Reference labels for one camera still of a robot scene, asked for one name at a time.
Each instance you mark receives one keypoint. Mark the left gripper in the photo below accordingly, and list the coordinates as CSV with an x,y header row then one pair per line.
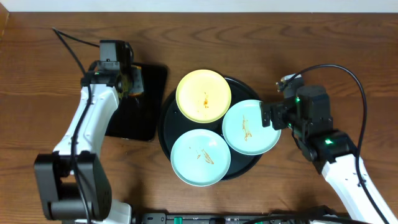
x,y
127,79

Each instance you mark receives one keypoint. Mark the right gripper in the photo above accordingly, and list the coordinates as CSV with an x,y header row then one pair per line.
x,y
278,110

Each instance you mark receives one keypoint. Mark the green and yellow sponge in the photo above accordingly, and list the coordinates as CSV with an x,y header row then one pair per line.
x,y
133,83

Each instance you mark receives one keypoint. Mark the light blue plate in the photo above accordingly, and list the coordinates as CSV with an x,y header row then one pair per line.
x,y
243,131
200,157

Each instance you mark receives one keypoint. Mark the yellow plate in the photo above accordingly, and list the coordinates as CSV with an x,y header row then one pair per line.
x,y
203,96

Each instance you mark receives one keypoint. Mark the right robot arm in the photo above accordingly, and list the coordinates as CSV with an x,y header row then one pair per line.
x,y
307,113

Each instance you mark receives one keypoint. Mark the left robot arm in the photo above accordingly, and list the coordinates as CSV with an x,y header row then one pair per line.
x,y
72,183

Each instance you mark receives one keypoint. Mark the black rectangular tray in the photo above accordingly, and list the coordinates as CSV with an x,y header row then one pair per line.
x,y
137,116

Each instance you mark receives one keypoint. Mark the black round tray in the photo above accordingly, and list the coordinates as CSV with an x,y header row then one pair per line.
x,y
172,124

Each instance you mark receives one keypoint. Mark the light blue plate front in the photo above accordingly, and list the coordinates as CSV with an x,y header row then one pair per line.
x,y
200,157

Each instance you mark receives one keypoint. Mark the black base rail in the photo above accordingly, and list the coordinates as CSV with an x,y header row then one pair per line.
x,y
309,216

